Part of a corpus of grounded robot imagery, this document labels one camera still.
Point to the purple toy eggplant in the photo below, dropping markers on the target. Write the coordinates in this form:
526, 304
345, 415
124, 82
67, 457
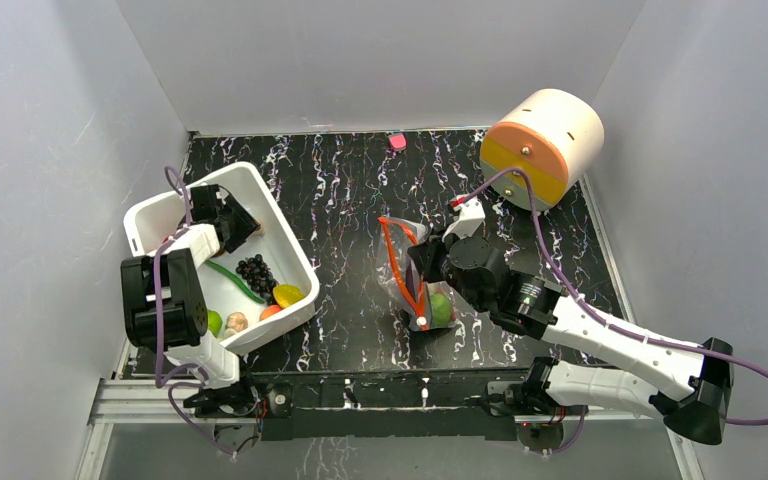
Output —
413, 281

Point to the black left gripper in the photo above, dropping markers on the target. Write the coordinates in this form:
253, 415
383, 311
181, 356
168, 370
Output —
246, 227

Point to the small pink eraser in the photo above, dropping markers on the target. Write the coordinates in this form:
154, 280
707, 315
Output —
397, 142

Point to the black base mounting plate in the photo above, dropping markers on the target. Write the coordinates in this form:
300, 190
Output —
419, 403

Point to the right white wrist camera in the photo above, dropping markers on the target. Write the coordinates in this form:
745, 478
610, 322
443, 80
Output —
469, 216

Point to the beige toy garlic bulb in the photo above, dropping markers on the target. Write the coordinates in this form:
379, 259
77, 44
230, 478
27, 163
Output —
237, 322

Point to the orange toy peach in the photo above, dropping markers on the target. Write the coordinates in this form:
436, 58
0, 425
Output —
270, 311

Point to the round cream drawer cabinet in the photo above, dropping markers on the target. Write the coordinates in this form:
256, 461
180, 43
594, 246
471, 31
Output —
552, 135

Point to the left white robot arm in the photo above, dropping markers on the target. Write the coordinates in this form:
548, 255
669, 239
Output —
163, 303

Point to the black toy grape bunch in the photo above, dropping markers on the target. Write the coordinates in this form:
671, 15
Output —
258, 276

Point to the light green toy fruit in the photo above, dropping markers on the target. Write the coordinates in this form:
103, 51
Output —
215, 323

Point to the green toy custard apple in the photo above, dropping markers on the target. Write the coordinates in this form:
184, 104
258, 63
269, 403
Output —
442, 312

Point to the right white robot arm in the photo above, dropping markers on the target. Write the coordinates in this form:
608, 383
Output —
688, 387

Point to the clear zip bag orange zipper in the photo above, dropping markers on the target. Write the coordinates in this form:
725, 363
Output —
428, 306

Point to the white plastic bin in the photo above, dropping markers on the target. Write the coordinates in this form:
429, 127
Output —
149, 222

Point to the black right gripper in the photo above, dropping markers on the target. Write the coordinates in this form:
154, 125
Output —
421, 258

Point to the yellow toy starfruit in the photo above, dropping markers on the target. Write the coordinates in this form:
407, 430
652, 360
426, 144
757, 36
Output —
286, 295

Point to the green toy bean pod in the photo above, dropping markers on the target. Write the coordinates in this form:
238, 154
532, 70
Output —
238, 282

